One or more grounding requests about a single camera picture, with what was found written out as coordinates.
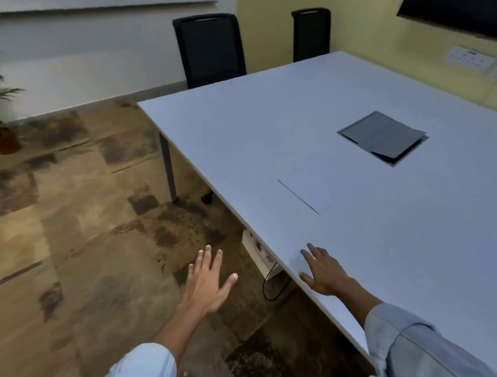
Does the person's left hand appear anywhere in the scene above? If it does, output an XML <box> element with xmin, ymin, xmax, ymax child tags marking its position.
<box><xmin>173</xmin><ymin>243</ymin><xmax>242</xmax><ymax>318</ymax></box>

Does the person's right hand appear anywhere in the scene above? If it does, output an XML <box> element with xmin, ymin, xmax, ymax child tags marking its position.
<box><xmin>296</xmin><ymin>239</ymin><xmax>357</xmax><ymax>299</ymax></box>

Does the person's left forearm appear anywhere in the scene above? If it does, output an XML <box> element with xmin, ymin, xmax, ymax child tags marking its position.
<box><xmin>51</xmin><ymin>297</ymin><xmax>214</xmax><ymax>377</ymax></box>

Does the person's right forearm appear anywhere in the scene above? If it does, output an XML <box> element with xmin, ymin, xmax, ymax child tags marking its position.
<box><xmin>331</xmin><ymin>266</ymin><xmax>497</xmax><ymax>377</ymax></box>

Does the white power strip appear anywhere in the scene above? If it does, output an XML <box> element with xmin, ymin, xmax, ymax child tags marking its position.
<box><xmin>240</xmin><ymin>226</ymin><xmax>286</xmax><ymax>282</ymax></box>

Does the grey metal table leg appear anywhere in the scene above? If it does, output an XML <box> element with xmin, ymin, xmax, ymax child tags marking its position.
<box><xmin>159</xmin><ymin>131</ymin><xmax>179</xmax><ymax>203</ymax></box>

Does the large white table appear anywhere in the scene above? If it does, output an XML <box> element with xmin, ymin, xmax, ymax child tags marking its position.
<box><xmin>134</xmin><ymin>37</ymin><xmax>497</xmax><ymax>377</ymax></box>

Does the wide black office chair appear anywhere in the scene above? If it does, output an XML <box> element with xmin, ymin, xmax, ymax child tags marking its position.
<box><xmin>172</xmin><ymin>12</ymin><xmax>249</xmax><ymax>91</ymax></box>

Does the narrow black office chair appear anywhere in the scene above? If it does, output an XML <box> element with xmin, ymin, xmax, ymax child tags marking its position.
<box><xmin>289</xmin><ymin>7</ymin><xmax>336</xmax><ymax>63</ymax></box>

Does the terracotta plant pot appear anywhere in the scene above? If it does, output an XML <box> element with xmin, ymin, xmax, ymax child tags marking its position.
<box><xmin>0</xmin><ymin>126</ymin><xmax>24</xmax><ymax>156</ymax></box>

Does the black power cable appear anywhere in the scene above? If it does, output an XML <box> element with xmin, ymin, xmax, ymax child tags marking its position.
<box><xmin>261</xmin><ymin>270</ymin><xmax>294</xmax><ymax>302</ymax></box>

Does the grey table cable box lid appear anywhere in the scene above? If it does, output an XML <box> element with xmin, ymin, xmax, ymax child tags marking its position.
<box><xmin>335</xmin><ymin>106</ymin><xmax>432</xmax><ymax>171</ymax></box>

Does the white wall socket panel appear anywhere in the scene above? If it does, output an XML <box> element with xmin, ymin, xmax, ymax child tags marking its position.
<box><xmin>443</xmin><ymin>42</ymin><xmax>497</xmax><ymax>75</ymax></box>

